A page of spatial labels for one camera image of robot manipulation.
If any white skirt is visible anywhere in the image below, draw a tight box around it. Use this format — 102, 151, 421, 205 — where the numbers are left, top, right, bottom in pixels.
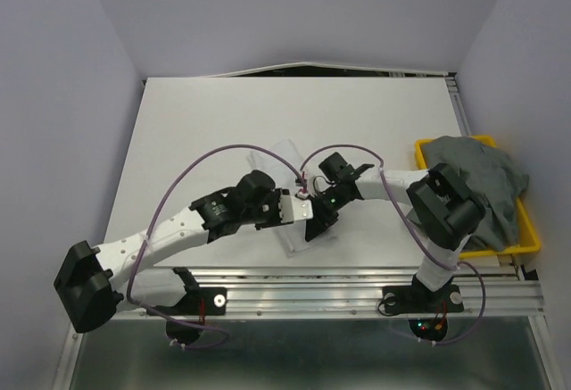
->
246, 139, 319, 258

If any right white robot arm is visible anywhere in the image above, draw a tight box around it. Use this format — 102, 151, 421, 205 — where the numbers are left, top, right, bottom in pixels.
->
304, 153, 485, 314

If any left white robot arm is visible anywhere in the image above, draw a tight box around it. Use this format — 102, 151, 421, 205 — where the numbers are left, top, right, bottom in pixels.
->
54, 170, 305, 333

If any grey skirt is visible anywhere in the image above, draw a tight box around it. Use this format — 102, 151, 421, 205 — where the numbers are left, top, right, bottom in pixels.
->
404, 135, 531, 251

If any yellow plastic bin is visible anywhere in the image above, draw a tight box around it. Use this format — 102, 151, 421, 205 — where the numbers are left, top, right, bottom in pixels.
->
414, 134, 543, 261

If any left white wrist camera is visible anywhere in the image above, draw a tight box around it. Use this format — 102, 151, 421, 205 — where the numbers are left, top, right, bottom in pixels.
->
278, 194, 313, 225

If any aluminium rail frame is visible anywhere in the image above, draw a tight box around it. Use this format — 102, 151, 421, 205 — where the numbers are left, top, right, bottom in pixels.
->
55, 77, 565, 389

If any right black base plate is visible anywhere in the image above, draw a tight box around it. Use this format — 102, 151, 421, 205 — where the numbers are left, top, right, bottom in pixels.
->
377, 285, 464, 343

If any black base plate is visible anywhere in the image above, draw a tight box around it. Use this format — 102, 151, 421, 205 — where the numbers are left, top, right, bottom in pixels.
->
155, 287, 229, 351
377, 285, 464, 343

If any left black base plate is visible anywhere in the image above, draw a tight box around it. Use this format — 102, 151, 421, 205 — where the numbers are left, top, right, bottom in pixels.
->
155, 287, 229, 351

